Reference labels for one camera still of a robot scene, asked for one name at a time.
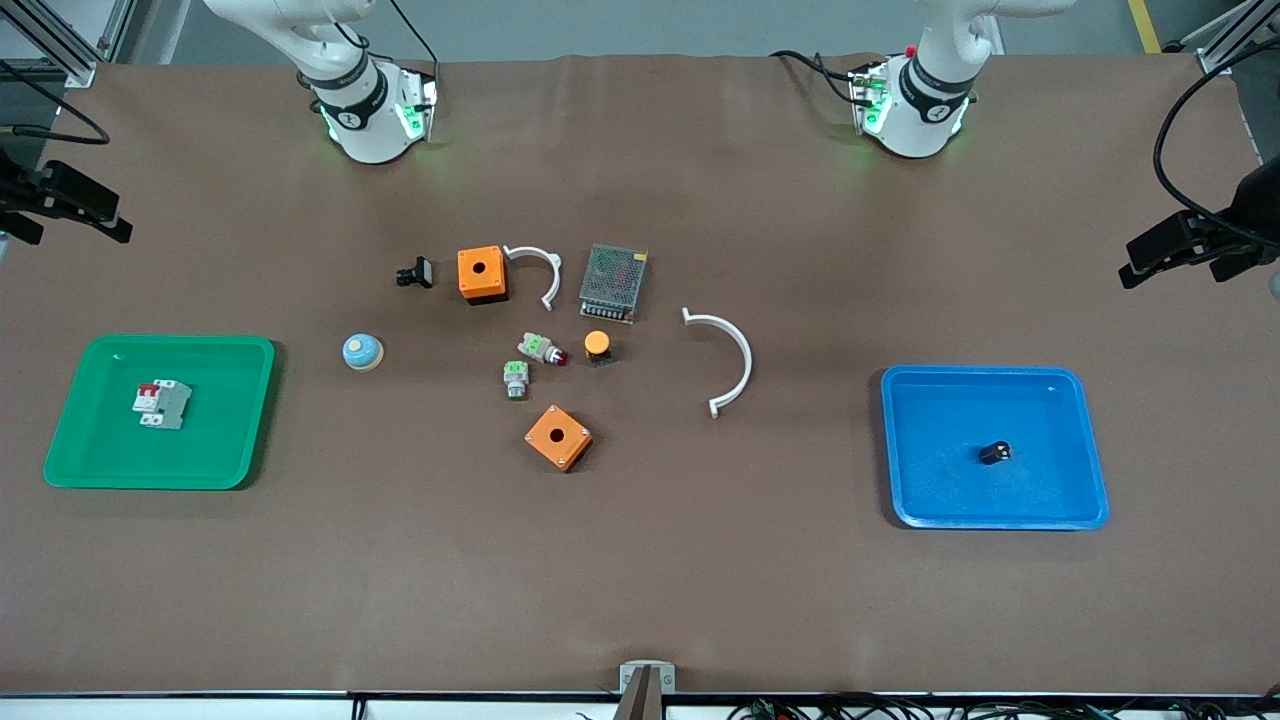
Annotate white red circuit breaker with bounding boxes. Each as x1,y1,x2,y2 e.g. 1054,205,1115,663
132,380,193,432

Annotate green plastic tray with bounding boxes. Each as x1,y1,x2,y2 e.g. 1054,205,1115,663
43,335,276,491

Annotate blue plastic tray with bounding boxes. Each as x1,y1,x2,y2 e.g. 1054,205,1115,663
880,366,1111,531

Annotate orange button box with hole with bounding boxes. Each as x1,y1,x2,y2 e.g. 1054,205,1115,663
524,405,593,473
457,246,509,306

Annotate large white arc clamp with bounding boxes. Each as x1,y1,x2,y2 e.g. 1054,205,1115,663
682,307,754,419

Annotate small white arc clamp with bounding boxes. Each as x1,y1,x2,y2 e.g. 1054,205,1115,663
503,245,562,312

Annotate metal mesh power supply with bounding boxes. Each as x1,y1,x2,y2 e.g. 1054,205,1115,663
579,243,649,325

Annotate brown table mat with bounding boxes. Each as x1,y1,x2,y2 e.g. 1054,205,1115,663
0,52,1280,697

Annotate aluminium frame profile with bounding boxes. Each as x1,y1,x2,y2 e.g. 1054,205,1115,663
1180,0,1280,77
0,0,136,89

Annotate black right base cable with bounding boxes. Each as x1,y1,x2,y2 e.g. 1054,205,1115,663
385,0,442,76

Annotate black base cable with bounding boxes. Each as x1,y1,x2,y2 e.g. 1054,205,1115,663
770,49,863,107
385,0,442,76

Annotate black left base cable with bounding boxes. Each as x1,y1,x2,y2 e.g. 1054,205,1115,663
770,49,863,107

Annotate tangled black floor cables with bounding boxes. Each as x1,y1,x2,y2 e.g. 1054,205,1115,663
730,692,1280,720

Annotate grey metal bracket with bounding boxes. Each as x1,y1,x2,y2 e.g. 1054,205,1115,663
619,661,677,720

